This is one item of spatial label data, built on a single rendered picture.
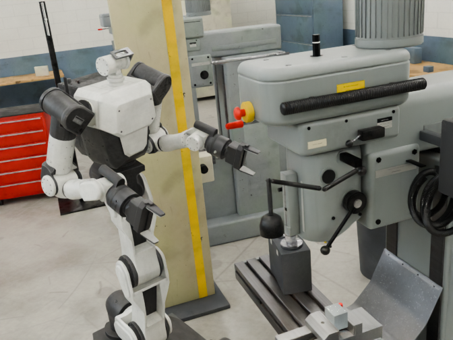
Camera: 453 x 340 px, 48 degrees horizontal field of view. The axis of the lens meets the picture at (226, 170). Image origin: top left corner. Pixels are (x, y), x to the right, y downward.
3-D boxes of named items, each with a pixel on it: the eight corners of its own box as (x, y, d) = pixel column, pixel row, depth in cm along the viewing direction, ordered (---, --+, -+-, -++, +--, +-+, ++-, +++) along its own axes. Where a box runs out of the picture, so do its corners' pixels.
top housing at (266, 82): (270, 131, 137) (266, 71, 132) (234, 112, 161) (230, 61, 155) (415, 103, 151) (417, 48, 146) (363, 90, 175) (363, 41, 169)
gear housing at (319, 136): (302, 159, 144) (300, 125, 141) (265, 138, 166) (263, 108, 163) (401, 137, 154) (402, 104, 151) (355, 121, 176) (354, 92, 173)
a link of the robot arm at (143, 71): (131, 96, 212) (133, 67, 203) (144, 89, 218) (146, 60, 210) (153, 108, 208) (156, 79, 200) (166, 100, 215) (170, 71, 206)
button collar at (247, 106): (249, 125, 146) (247, 104, 144) (240, 120, 151) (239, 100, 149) (255, 123, 146) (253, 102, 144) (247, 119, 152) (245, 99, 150)
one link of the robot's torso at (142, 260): (118, 284, 220) (94, 181, 207) (153, 268, 230) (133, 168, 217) (134, 295, 208) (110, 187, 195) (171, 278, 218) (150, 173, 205)
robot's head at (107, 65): (97, 80, 184) (94, 56, 181) (118, 74, 192) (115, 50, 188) (110, 83, 181) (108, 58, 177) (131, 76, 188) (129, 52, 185)
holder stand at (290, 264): (283, 295, 206) (280, 251, 200) (269, 268, 227) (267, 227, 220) (312, 290, 208) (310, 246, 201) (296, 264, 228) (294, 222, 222)
